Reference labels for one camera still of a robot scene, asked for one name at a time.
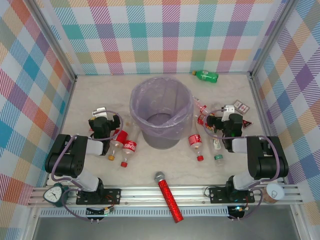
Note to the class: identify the clear bottle yellow cap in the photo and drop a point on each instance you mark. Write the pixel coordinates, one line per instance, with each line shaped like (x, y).
(121, 137)

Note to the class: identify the small clear bottle red label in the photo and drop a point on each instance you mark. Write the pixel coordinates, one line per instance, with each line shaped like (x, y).
(203, 108)

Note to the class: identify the clear cola bottle red cap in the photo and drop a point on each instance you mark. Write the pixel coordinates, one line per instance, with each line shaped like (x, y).
(130, 147)
(195, 140)

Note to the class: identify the clear bottle green label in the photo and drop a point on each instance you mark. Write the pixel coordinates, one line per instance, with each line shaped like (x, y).
(217, 150)

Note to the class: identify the purple plastic bin liner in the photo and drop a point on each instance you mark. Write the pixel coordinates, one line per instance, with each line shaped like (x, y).
(140, 100)

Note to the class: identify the green plastic bottle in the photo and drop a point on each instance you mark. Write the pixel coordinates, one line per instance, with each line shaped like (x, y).
(205, 76)

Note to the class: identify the grey plastic bin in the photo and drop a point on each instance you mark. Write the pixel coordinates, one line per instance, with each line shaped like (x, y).
(160, 143)

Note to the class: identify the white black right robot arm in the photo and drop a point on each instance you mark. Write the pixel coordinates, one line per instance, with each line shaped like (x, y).
(265, 160)

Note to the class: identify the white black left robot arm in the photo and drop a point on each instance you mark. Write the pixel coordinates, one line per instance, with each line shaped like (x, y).
(65, 160)

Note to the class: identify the red triangle sign toy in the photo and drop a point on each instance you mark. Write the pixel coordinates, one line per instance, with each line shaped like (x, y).
(246, 124)

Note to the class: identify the playing card box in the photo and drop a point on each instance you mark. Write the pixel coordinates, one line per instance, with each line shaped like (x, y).
(244, 108)
(238, 104)

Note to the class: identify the tin can with pull tab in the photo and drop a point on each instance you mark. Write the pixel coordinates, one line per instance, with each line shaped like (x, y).
(274, 193)

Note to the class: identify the green alarm clock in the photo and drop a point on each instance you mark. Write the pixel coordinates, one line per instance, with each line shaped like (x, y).
(53, 195)

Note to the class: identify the red glitter microphone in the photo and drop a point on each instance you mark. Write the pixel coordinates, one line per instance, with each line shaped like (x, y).
(168, 197)

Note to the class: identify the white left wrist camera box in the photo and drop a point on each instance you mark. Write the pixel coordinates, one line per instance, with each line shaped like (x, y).
(101, 111)

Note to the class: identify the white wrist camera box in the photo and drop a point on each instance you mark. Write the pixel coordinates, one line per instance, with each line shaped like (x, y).
(229, 109)
(101, 111)

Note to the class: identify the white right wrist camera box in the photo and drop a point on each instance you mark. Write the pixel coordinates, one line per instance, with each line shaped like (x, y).
(229, 109)

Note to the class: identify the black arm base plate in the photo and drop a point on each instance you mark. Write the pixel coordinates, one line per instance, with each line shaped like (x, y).
(112, 195)
(217, 195)

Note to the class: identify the aluminium mounting rail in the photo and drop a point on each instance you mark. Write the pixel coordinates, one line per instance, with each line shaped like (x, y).
(150, 196)

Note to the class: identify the aluminium frame post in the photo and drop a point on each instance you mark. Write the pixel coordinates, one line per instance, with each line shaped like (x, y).
(273, 37)
(56, 40)

